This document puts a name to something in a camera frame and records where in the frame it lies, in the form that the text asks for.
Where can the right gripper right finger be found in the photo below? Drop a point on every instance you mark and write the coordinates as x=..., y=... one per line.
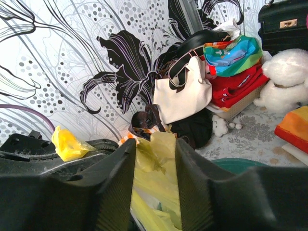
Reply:
x=260, y=199

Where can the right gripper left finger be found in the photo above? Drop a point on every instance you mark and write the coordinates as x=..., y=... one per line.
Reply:
x=26, y=201

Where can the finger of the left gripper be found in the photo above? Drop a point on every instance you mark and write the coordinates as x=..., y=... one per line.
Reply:
x=26, y=155

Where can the yellow plastic trash bag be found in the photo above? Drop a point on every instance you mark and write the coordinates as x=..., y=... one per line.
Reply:
x=132, y=189

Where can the teal plastic trash bin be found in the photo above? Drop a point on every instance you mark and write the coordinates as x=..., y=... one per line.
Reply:
x=236, y=165

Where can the rainbow striped bag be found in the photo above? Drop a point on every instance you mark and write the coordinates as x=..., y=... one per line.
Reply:
x=294, y=128

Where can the cream canvas tote bag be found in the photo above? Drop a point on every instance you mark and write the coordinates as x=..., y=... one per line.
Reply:
x=194, y=97

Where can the colourful printed bag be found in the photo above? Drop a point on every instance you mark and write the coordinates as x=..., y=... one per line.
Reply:
x=229, y=58

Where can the orange checkered cloth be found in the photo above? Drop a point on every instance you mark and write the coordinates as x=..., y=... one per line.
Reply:
x=130, y=138

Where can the brown patterned handbag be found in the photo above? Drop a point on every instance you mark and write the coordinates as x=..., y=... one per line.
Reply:
x=145, y=123

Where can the red cloth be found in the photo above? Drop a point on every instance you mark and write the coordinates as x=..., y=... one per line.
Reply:
x=226, y=91

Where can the cream plush sheep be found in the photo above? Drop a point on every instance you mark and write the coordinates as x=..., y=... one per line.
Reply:
x=287, y=87

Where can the black leather handbag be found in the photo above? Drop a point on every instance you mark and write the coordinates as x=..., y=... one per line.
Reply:
x=283, y=25

